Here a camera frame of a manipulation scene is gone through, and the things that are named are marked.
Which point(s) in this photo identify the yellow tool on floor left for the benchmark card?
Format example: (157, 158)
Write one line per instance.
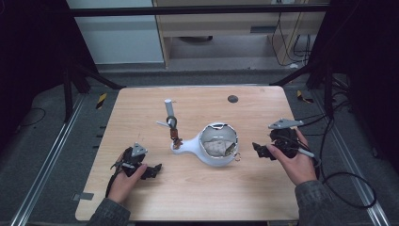
(101, 101)

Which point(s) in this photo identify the grey quilted key pouch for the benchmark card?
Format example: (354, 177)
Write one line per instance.
(219, 147)

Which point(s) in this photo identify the dark round table grommet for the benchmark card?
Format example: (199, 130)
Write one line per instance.
(232, 99)

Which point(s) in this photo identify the person's right hand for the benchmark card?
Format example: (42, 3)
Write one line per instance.
(298, 168)

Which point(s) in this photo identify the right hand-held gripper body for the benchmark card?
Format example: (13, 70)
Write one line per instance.
(284, 141)

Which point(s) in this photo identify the yellow tool on floor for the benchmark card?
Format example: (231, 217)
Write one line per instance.
(101, 101)
(303, 98)

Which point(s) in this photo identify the person's left hand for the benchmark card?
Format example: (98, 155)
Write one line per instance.
(124, 185)

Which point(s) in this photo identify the aluminium floor rail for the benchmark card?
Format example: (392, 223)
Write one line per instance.
(47, 163)
(354, 169)

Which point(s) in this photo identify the black metal stand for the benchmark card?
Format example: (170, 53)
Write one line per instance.
(67, 94)
(328, 91)

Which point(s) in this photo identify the black horizontal bar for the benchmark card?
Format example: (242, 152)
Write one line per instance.
(188, 10)

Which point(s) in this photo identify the light wooden desk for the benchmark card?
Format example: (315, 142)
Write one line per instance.
(219, 22)

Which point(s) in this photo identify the white cabinet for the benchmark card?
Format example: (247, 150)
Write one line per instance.
(119, 37)

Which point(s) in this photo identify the white key stand with bowl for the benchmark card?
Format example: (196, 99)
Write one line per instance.
(191, 147)

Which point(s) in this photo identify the grey tape piece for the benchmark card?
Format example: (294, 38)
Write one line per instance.
(83, 196)

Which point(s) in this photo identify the yellow tool on floor right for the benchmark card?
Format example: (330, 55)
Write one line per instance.
(303, 98)

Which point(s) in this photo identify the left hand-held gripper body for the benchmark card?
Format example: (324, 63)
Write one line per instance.
(133, 161)

